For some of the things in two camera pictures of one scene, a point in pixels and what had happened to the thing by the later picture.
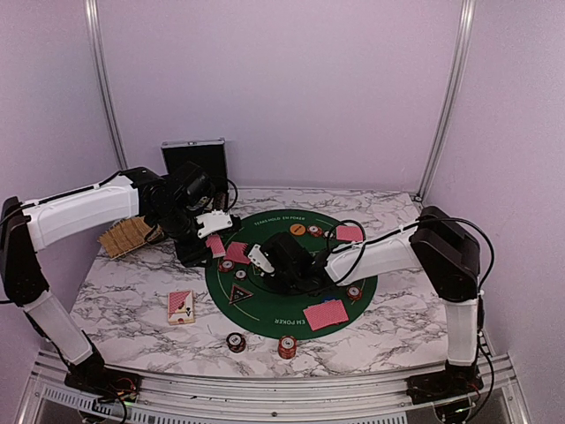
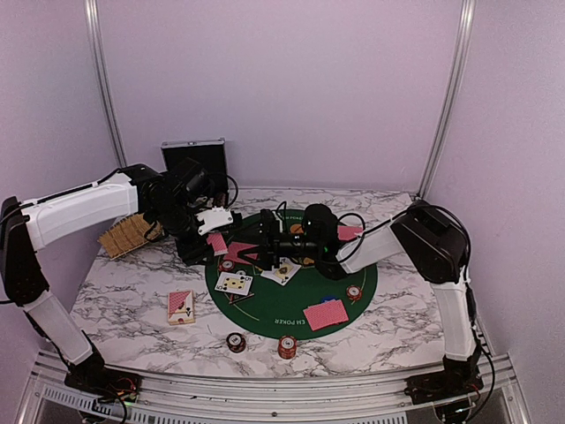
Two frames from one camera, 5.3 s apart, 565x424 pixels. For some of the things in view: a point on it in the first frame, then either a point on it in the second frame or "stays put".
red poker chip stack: x=287 y=346 stays put
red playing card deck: x=214 y=243 stays put
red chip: x=354 y=292 stays put
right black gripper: x=277 y=286 -> x=271 y=254
